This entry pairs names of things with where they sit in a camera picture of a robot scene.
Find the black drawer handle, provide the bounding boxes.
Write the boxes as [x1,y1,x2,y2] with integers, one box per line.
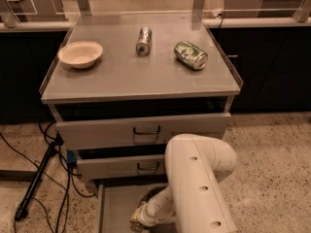
[137,162,159,172]
[132,125,161,136]

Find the top grey drawer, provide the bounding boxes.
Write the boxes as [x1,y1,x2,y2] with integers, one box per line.
[56,113,231,150]

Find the black stand leg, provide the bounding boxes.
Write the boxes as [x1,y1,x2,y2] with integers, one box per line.
[15,134,63,221]

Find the silver slim can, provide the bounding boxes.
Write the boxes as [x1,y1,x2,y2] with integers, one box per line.
[136,26,153,56]

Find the grey drawer cabinet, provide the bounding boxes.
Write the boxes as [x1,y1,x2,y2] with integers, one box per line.
[39,11,244,233]

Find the green soda can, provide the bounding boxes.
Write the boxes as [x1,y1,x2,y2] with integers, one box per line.
[174,41,208,71]

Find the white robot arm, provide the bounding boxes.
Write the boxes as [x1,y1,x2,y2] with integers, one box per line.
[130,134,237,233]

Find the blue power box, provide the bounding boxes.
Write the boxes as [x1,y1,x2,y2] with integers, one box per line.
[66,150,77,166]

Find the white paper bowl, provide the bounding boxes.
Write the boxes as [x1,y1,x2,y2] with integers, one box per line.
[57,41,103,69]

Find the black top drawer handle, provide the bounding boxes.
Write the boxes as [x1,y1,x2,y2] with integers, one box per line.
[132,125,161,136]

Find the black floor cable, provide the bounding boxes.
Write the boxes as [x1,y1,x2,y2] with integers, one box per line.
[0,121,96,233]

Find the grey drawer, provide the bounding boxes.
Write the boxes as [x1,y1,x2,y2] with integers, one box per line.
[56,113,231,150]
[77,154,165,180]
[95,176,177,233]

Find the clear acrylic guard panel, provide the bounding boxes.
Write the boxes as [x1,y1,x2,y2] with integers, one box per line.
[1,0,311,28]

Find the bottom grey drawer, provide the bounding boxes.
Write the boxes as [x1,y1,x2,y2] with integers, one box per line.
[95,176,177,233]

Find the black middle drawer handle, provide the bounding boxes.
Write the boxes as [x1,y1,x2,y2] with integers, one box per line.
[137,162,159,172]

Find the clear plastic water bottle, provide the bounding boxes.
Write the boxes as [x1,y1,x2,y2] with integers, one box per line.
[130,187,163,233]

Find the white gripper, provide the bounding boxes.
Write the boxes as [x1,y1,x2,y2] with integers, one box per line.
[130,202,159,227]

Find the middle grey drawer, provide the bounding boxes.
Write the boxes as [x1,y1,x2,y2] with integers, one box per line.
[77,154,165,180]

